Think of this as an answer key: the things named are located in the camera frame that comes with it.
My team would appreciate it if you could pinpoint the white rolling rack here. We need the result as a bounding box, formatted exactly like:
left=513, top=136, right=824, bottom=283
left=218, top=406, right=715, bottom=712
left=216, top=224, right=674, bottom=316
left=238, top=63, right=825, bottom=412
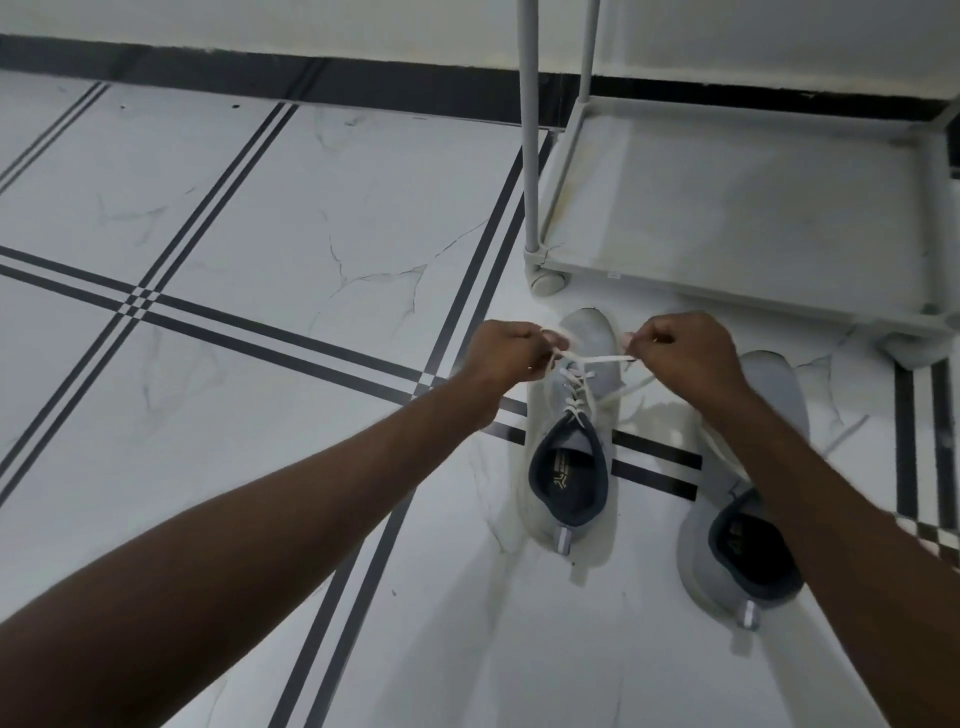
left=516, top=0, right=960, bottom=370

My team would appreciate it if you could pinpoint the white shoelace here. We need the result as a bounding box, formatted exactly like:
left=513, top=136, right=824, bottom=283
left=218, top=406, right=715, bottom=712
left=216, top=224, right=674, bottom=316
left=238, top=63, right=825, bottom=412
left=543, top=346, right=658, bottom=433

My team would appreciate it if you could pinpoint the grey sneaker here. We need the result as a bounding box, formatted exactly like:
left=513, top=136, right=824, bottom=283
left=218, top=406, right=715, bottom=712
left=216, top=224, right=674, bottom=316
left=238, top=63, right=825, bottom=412
left=677, top=350, right=813, bottom=633
left=517, top=307, right=628, bottom=564

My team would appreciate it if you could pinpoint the person's left hand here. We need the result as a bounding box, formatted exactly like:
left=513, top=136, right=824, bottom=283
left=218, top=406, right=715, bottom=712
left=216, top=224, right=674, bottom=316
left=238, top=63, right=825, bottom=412
left=448, top=320, right=576, bottom=429

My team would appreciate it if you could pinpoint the person's left forearm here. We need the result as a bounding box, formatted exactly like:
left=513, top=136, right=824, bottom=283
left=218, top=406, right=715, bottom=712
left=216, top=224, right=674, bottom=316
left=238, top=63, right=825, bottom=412
left=0, top=372, right=505, bottom=728

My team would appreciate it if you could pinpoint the person's right hand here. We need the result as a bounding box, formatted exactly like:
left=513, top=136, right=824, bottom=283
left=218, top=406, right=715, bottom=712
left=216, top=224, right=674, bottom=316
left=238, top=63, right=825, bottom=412
left=621, top=312, right=754, bottom=423

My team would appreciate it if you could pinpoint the person's right forearm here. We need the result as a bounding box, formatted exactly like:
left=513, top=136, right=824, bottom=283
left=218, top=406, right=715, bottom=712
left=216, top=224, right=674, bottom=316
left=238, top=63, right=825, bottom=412
left=701, top=378, right=960, bottom=728

